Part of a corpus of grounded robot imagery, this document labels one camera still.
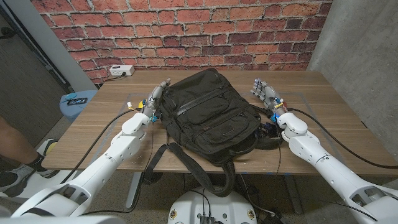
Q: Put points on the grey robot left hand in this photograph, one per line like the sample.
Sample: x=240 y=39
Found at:
x=154 y=99

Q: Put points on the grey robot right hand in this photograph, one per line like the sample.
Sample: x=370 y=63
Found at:
x=270 y=95

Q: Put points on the black backpack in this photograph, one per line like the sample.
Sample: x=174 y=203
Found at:
x=205 y=115

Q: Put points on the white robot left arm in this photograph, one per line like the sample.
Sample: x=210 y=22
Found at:
x=118 y=149

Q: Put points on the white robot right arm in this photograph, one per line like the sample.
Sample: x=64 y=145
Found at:
x=326 y=168

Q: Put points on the white power strip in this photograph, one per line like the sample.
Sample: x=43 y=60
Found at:
x=119 y=70

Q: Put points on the black phone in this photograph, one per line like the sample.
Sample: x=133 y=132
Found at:
x=77 y=101

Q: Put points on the blue stool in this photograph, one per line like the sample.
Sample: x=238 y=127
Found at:
x=77 y=110

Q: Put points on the grey table leg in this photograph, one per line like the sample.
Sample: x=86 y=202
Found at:
x=293 y=196
x=133 y=189

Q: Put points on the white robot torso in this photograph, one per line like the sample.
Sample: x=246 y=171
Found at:
x=214 y=205

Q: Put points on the person's bare leg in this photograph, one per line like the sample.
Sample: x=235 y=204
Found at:
x=15 y=146

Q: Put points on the grey sneaker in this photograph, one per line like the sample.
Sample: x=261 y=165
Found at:
x=18 y=179

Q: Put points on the brick wall print backdrop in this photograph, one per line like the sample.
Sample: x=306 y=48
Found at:
x=186 y=31

